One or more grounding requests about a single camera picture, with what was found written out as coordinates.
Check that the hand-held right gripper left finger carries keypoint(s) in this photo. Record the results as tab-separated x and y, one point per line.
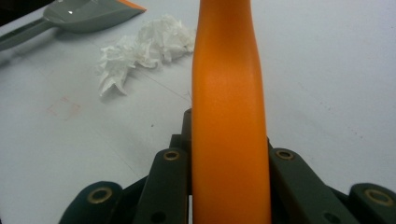
165	180

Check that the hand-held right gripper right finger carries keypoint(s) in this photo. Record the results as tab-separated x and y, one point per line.
299	186

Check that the white paper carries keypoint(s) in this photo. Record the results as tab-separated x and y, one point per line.
149	46

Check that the grey dustpan with orange edge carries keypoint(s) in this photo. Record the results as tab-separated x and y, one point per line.
84	15

